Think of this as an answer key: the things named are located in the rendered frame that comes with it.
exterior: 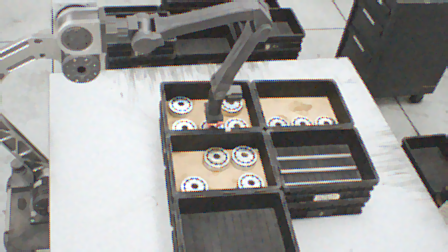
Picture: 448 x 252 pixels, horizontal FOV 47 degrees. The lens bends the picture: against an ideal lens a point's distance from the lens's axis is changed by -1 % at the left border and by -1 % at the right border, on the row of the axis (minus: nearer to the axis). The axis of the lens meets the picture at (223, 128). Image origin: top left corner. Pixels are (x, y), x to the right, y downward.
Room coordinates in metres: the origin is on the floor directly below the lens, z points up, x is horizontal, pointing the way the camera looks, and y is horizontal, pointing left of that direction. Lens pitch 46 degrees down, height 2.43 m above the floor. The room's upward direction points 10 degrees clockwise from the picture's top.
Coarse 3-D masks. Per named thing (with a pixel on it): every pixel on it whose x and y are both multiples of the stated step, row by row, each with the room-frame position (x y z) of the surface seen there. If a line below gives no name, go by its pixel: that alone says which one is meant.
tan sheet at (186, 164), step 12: (180, 156) 1.36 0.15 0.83; (192, 156) 1.37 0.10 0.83; (180, 168) 1.30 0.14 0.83; (192, 168) 1.31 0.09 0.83; (204, 168) 1.32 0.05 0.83; (228, 168) 1.34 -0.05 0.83; (252, 168) 1.36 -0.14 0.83; (180, 180) 1.24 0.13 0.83; (216, 180) 1.27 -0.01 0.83; (228, 180) 1.28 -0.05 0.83; (264, 180) 1.31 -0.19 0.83
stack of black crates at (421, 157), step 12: (408, 144) 2.18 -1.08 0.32; (420, 144) 2.21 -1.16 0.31; (432, 144) 2.24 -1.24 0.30; (444, 144) 2.23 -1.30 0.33; (408, 156) 2.08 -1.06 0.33; (420, 156) 2.15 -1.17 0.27; (432, 156) 2.17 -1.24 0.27; (444, 156) 2.18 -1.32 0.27; (420, 168) 1.96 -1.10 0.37; (432, 168) 2.07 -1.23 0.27; (444, 168) 2.09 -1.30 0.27; (432, 180) 1.98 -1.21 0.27; (444, 180) 2.00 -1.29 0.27; (432, 192) 1.81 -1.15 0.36
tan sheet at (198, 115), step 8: (168, 104) 1.64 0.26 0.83; (192, 104) 1.67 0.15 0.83; (200, 104) 1.68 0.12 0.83; (168, 112) 1.59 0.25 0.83; (192, 112) 1.62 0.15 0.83; (200, 112) 1.63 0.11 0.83; (168, 120) 1.55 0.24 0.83; (176, 120) 1.55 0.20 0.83; (192, 120) 1.57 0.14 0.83; (200, 120) 1.58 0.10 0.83; (224, 120) 1.60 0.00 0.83; (248, 120) 1.63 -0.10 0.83
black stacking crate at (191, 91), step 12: (180, 84) 1.68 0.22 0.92; (192, 84) 1.69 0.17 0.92; (204, 84) 1.71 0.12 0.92; (240, 84) 1.75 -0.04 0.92; (168, 96) 1.67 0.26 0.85; (180, 96) 1.68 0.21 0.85; (192, 96) 1.70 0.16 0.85; (204, 96) 1.71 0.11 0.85; (252, 108) 1.64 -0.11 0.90; (252, 120) 1.61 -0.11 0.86
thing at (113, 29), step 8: (104, 16) 1.26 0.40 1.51; (112, 16) 1.30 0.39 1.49; (104, 24) 1.24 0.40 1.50; (112, 24) 1.26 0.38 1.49; (120, 24) 1.28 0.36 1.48; (104, 32) 1.24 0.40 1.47; (112, 32) 1.25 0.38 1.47; (120, 32) 1.26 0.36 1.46; (104, 40) 1.23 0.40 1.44; (112, 40) 1.25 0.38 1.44; (120, 40) 1.27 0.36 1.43; (104, 48) 1.23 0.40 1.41
